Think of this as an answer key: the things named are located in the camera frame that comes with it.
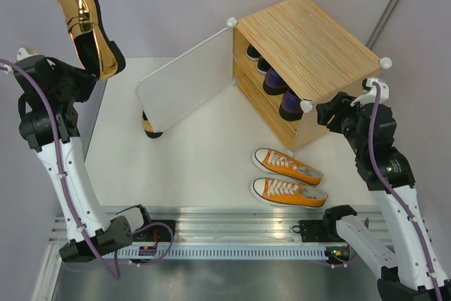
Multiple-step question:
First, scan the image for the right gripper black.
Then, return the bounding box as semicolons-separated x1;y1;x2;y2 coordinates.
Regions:
316;90;367;155

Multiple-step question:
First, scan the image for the purple loafer shoe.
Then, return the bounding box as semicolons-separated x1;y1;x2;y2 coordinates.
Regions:
279;89;304;121
263;68;289;96

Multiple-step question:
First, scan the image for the gold heeled shoe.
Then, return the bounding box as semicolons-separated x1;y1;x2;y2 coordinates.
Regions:
142;112;163;139
57;0;126;80

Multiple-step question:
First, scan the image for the wooden two-shelf shoe cabinet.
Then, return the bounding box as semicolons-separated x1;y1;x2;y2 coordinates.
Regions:
227;0;392;151

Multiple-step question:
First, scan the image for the black canvas sneaker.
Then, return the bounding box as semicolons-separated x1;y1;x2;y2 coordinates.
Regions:
246;44;261;61
257;56;271;75

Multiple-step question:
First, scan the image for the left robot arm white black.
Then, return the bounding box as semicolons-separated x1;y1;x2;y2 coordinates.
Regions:
13;55;154;263

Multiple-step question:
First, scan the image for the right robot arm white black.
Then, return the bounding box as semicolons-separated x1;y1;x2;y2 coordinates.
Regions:
316;92;450;300

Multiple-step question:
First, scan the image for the white translucent cabinet door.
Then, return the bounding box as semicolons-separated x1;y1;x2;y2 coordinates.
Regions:
135;28;233;132

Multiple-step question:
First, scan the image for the orange canvas sneaker upper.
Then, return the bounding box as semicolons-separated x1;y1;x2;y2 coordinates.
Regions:
251;148;323;186

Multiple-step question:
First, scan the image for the orange canvas sneaker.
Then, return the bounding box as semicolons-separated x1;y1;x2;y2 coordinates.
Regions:
249;178;328;209
251;148;323;186

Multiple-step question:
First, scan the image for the orange canvas sneaker lower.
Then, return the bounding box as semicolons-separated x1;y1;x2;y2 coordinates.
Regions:
249;178;328;209

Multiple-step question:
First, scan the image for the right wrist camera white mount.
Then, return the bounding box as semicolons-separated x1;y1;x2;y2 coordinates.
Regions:
350;78;390;107

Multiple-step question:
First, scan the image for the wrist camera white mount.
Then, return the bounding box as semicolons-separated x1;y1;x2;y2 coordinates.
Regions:
350;78;390;107
16;45;39;62

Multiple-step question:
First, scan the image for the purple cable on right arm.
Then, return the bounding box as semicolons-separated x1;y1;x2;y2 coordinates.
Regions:
368;82;445;301

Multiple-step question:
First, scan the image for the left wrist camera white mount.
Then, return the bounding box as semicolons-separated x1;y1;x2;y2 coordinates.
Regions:
16;45;39;62

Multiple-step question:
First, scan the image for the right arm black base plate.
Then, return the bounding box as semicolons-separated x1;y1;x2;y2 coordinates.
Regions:
291;220;330;243

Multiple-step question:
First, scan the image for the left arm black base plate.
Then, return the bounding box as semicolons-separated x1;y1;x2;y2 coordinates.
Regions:
133;220;176;243

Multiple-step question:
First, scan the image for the aluminium rail frame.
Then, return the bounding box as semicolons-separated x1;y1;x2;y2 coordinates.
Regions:
49;214;434;245

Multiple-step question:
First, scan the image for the white slotted cable duct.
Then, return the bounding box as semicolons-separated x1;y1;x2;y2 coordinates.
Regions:
118;245;328;262

